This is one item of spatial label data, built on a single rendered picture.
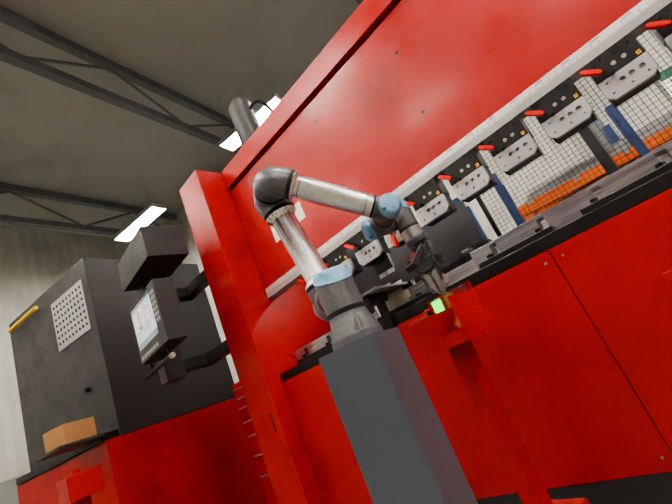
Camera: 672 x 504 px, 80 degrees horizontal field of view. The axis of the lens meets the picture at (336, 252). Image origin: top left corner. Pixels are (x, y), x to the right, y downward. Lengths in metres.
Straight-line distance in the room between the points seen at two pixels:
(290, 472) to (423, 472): 1.43
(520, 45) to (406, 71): 0.50
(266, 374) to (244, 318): 0.34
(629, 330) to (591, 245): 0.28
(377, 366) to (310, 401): 1.28
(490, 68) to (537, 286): 0.88
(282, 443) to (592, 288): 1.67
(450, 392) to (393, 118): 1.24
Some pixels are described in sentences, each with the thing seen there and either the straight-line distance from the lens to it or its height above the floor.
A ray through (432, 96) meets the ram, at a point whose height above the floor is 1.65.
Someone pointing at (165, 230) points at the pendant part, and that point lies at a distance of 2.66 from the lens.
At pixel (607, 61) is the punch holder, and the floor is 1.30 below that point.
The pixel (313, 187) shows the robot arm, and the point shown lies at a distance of 1.28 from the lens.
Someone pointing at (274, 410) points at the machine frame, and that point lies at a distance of 2.38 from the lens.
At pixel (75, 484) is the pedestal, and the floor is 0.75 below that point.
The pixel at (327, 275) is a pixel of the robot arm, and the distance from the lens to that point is 1.14.
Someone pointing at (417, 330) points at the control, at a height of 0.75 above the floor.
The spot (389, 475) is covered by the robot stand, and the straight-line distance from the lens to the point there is 1.11.
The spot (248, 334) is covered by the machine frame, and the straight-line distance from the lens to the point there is 2.42.
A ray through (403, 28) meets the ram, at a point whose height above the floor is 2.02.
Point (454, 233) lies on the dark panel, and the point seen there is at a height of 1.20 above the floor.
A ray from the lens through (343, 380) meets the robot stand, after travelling 1.10.
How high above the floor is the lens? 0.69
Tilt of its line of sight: 17 degrees up
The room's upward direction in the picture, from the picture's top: 23 degrees counter-clockwise
